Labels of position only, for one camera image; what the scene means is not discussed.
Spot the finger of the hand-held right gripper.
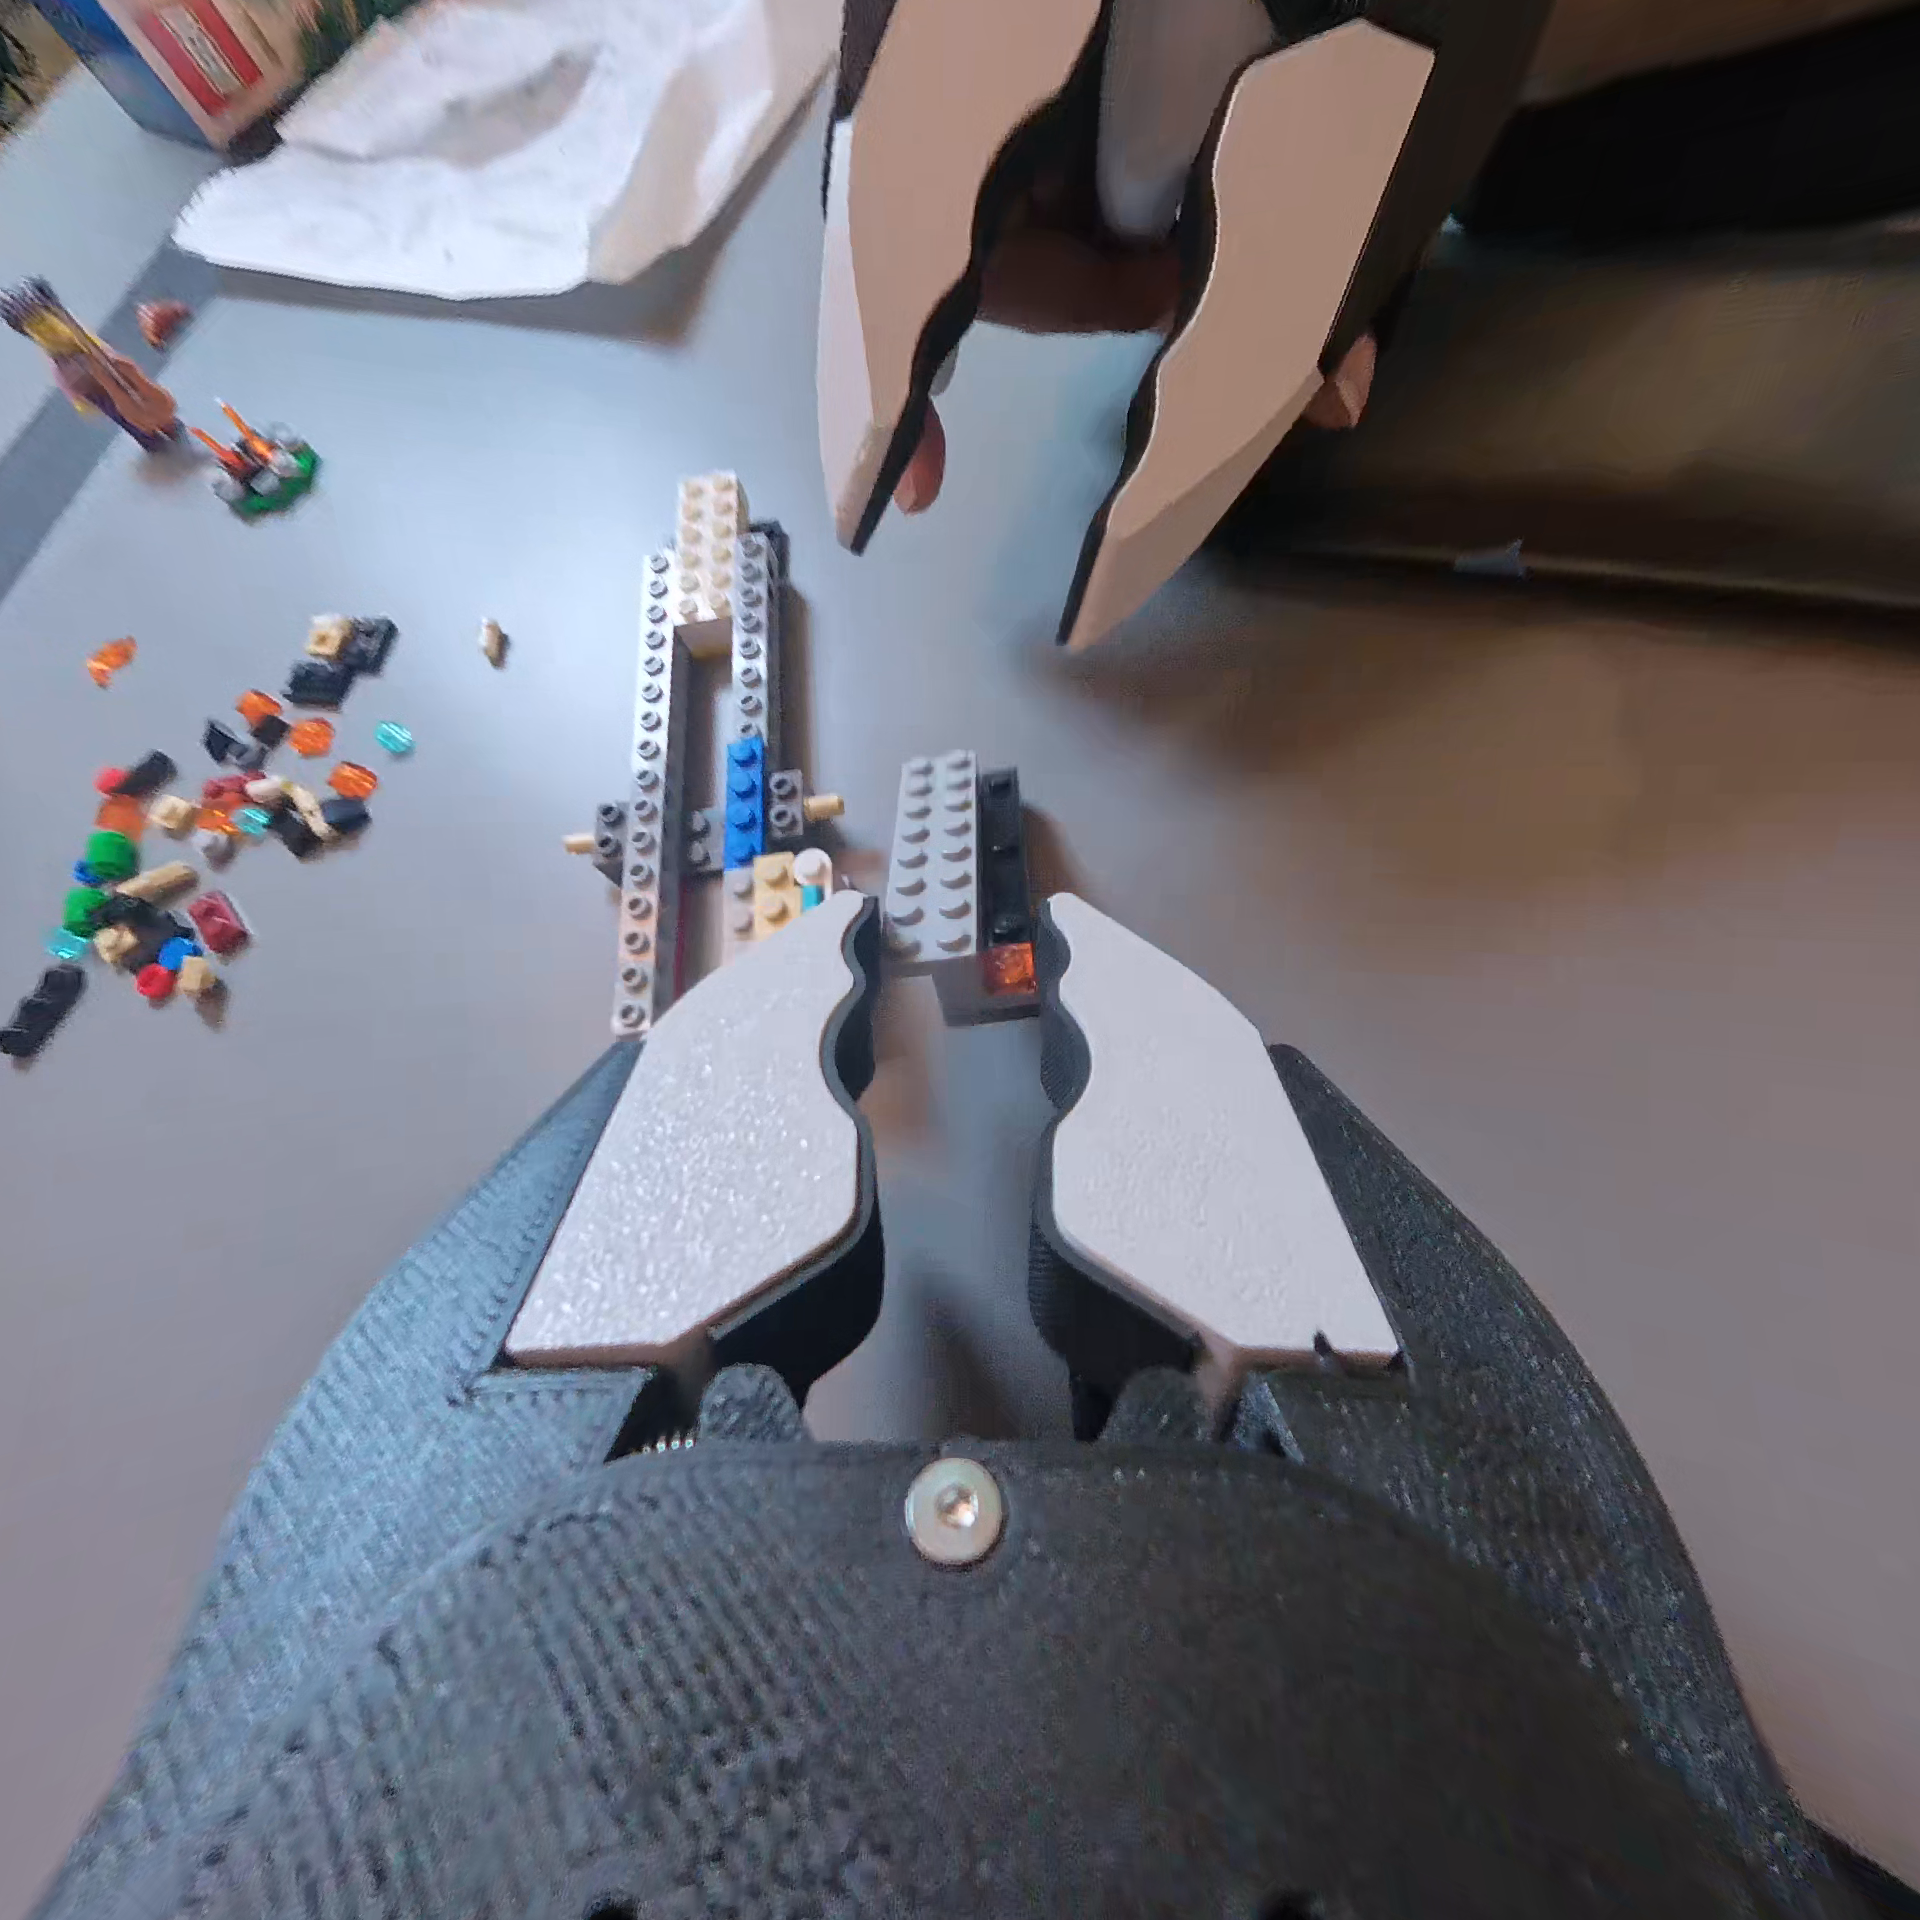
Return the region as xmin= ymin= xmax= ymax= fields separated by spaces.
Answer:
xmin=1055 ymin=16 xmax=1443 ymax=652
xmin=815 ymin=0 xmax=1110 ymax=556

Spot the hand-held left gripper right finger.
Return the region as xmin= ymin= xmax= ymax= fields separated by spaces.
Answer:
xmin=1029 ymin=887 xmax=1405 ymax=1392

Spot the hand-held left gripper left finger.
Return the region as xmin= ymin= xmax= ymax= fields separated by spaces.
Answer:
xmin=502 ymin=887 xmax=890 ymax=1375

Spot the grey black lego block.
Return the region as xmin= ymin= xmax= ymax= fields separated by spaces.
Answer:
xmin=885 ymin=749 xmax=1043 ymax=1026

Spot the grey lego chassis assembly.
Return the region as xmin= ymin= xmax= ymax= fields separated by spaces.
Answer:
xmin=566 ymin=469 xmax=849 ymax=1040

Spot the pile of small lego pieces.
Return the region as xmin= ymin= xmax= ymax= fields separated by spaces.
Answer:
xmin=0 ymin=605 xmax=413 ymax=1059

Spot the lego campfire build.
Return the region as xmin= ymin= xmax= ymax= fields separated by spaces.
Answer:
xmin=190 ymin=396 xmax=319 ymax=519

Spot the lego set box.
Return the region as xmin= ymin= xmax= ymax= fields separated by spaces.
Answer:
xmin=29 ymin=0 xmax=436 ymax=150

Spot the purple lego minifigure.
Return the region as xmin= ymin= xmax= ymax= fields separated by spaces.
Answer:
xmin=0 ymin=277 xmax=183 ymax=452

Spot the person's right hand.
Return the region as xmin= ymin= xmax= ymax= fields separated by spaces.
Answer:
xmin=893 ymin=225 xmax=1379 ymax=515

